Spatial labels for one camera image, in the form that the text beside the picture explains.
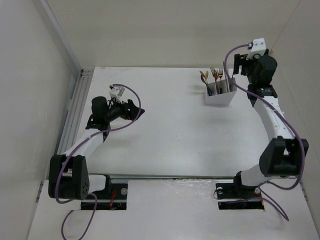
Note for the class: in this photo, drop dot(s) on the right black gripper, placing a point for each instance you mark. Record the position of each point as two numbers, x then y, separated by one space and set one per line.
241 60

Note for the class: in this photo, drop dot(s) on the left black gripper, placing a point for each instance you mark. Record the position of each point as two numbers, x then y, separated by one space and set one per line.
133 112

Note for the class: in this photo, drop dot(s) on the gold fork dark green handle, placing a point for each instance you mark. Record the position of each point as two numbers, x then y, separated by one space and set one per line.
218 82

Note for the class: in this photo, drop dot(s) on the rose gold fork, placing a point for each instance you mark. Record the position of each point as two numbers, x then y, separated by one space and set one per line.
214 78

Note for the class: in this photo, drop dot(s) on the brown wooden spoon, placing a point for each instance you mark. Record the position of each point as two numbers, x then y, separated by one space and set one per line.
202 78

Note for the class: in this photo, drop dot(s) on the small gold spoon green handle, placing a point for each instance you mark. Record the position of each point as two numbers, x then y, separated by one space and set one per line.
206 75

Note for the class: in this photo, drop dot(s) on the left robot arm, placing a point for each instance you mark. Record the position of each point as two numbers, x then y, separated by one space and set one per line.
69 177

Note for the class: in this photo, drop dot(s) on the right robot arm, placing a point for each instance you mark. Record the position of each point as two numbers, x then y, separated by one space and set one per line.
285 153

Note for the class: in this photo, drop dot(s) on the lilac utensil container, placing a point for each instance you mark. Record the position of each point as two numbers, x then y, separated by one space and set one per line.
220 99

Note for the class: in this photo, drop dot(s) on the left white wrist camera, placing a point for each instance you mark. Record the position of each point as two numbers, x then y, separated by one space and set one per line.
116 93

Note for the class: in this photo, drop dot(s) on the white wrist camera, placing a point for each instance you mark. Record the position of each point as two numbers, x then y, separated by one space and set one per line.
256 49
116 93

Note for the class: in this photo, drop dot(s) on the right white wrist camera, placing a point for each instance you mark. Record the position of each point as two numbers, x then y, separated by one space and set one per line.
256 49

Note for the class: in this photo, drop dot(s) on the aluminium frame rail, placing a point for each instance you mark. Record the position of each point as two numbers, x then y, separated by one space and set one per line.
74 107

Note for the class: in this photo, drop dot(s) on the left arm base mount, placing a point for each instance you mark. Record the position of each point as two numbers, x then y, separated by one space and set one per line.
110 195

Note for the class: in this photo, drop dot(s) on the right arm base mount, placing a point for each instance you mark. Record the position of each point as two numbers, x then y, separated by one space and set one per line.
232 197

